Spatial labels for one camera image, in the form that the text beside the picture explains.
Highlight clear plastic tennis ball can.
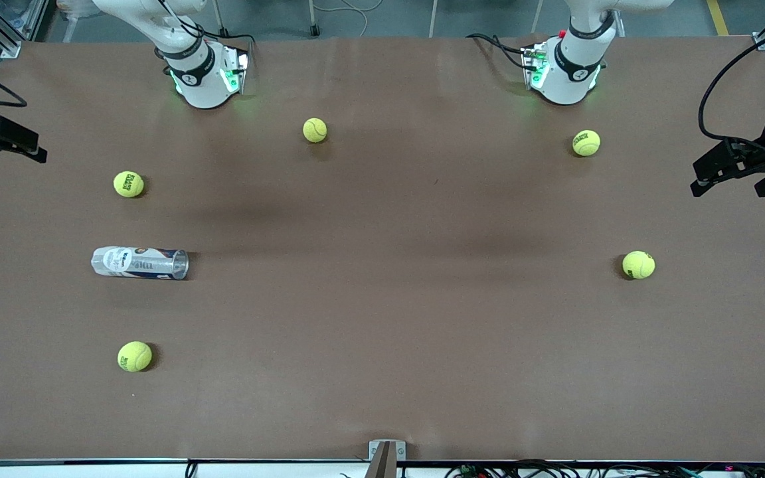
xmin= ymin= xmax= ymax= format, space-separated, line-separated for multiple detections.
xmin=91 ymin=246 xmax=189 ymax=281

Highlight black right arm base cable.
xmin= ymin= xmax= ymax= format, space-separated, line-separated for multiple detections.
xmin=207 ymin=30 xmax=255 ymax=48

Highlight black arm base cable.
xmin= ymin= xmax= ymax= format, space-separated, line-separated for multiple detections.
xmin=466 ymin=32 xmax=533 ymax=70
xmin=207 ymin=30 xmax=255 ymax=48

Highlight black left arm base cable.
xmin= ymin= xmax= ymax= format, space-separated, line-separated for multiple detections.
xmin=466 ymin=32 xmax=533 ymax=70

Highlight tangled black cables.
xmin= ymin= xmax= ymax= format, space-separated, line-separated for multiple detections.
xmin=446 ymin=459 xmax=765 ymax=478

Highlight silver metal table bracket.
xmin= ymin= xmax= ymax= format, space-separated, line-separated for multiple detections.
xmin=369 ymin=440 xmax=407 ymax=463

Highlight brown camera mount pole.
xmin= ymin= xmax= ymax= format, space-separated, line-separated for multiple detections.
xmin=364 ymin=443 xmax=398 ymax=478

